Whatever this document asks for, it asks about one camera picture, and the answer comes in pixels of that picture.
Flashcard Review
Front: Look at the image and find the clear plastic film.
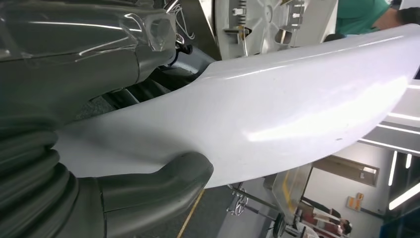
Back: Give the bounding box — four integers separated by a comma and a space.
0, 0, 178, 63

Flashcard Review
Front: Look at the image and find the white cable coil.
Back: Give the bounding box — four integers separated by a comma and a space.
165, 0, 196, 40

